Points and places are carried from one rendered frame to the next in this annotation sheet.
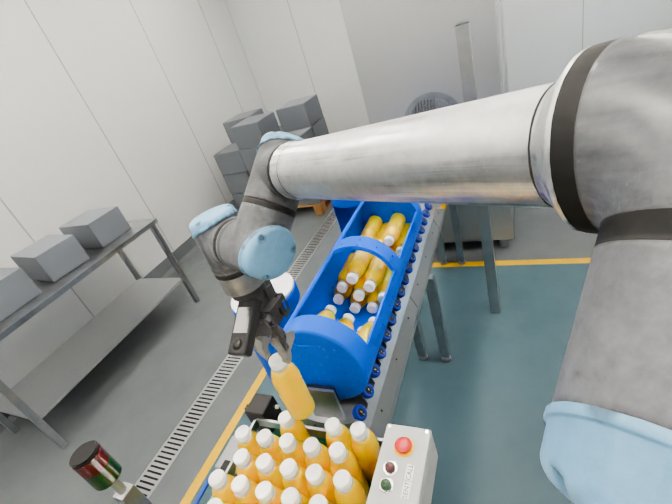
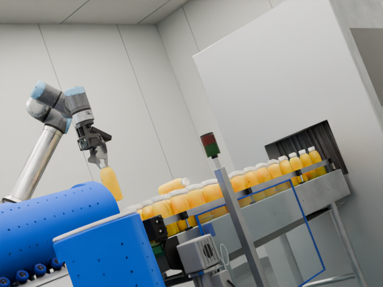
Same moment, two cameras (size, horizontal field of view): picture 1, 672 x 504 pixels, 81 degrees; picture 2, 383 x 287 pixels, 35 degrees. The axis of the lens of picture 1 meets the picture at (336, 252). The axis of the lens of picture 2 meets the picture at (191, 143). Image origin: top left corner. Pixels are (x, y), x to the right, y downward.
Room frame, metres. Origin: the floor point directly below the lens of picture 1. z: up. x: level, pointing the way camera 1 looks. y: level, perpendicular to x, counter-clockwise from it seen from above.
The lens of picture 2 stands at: (3.22, 1.02, 0.97)
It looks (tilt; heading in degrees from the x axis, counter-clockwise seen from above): 6 degrees up; 189
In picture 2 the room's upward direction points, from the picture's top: 20 degrees counter-clockwise
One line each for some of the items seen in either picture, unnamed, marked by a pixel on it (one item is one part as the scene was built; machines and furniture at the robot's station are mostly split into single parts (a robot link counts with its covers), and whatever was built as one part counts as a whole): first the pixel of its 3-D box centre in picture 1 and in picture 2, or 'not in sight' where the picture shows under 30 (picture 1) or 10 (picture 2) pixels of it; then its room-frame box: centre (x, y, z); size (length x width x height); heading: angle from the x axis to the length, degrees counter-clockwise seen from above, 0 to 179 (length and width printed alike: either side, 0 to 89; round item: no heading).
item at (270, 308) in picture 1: (259, 305); (88, 135); (0.70, 0.19, 1.44); 0.09 x 0.08 x 0.12; 149
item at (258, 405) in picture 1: (265, 414); (153, 230); (0.86, 0.37, 0.95); 0.10 x 0.07 x 0.10; 60
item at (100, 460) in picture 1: (90, 460); (208, 140); (0.65, 0.68, 1.23); 0.06 x 0.06 x 0.04
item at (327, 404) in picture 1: (325, 401); not in sight; (0.80, 0.17, 0.99); 0.10 x 0.02 x 0.12; 60
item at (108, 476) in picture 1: (102, 471); (212, 150); (0.65, 0.68, 1.18); 0.06 x 0.06 x 0.05
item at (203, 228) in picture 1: (224, 240); (77, 100); (0.69, 0.19, 1.61); 0.10 x 0.09 x 0.12; 36
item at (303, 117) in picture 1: (278, 161); not in sight; (4.93, 0.30, 0.59); 1.20 x 0.80 x 1.19; 59
